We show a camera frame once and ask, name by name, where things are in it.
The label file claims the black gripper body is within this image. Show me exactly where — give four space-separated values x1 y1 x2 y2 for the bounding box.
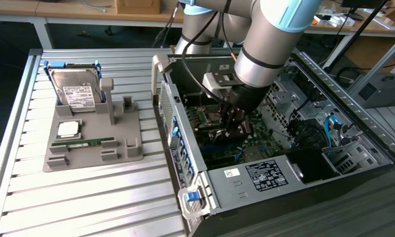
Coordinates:
229 83 272 116

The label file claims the graphics card with metal bracket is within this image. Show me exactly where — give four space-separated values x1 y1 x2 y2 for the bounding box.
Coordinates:
198 123 253 147

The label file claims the CPU socket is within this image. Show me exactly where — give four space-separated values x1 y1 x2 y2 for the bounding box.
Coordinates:
201 105 227 124

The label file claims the green motherboard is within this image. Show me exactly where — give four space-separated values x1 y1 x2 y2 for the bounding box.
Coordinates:
185 93 285 171

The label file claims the silver perforated drive cage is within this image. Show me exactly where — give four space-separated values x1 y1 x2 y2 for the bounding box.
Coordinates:
266 76 317 139

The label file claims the black plastic shroud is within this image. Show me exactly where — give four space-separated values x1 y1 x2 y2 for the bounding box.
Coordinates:
273 148 341 185

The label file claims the grey power supply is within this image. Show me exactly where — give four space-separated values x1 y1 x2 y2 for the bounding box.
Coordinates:
206 155 306 215

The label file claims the black open PC case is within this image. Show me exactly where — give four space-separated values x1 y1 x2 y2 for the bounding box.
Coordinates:
151 48 395 237

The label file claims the silver disk bay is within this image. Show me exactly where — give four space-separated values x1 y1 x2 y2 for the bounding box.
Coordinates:
321 141 395 176

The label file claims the orange and black small box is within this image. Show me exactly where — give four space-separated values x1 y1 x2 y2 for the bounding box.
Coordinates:
312 14 333 25

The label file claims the grey metal cabinet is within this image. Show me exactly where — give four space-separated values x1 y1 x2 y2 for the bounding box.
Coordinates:
348 73 395 109

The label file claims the white small box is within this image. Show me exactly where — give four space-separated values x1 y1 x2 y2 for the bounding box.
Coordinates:
329 16 356 28

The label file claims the green RAM stick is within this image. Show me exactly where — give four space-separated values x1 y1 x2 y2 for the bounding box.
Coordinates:
51 137 117 149

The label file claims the grey parts rack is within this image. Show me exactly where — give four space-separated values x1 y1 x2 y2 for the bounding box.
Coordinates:
42 78 145 173

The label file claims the black tripod pole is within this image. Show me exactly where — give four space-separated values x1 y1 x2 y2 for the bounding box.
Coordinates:
321 0 395 74

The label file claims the black monitor with stand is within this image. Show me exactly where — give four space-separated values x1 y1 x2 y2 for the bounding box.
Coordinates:
341 0 392 22

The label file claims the silver hard disk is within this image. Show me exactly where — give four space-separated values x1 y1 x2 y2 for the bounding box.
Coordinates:
51 68 105 114

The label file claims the silver CPU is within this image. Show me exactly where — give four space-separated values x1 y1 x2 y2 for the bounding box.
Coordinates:
58 121 82 139

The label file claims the blue disk caddy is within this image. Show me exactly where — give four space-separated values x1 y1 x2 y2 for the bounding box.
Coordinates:
43 60 103 104

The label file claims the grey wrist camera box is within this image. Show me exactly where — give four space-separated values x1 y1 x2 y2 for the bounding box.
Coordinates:
202 72 241 99

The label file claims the black wire bundle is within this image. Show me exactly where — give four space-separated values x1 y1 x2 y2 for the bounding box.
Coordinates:
288 118 329 150

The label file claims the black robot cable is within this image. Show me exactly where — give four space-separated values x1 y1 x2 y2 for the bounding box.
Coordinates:
151 0 235 104

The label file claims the blue disk wire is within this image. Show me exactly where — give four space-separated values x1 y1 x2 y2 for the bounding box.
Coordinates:
325 112 342 151

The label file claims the blue case handle latch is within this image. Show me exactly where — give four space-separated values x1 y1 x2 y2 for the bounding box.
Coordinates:
183 192 201 203

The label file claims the wooden desk with white frame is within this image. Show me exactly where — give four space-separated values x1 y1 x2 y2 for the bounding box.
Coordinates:
305 0 395 69
0 0 186 50

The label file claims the light grey wire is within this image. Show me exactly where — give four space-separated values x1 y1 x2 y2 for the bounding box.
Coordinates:
81 0 115 12

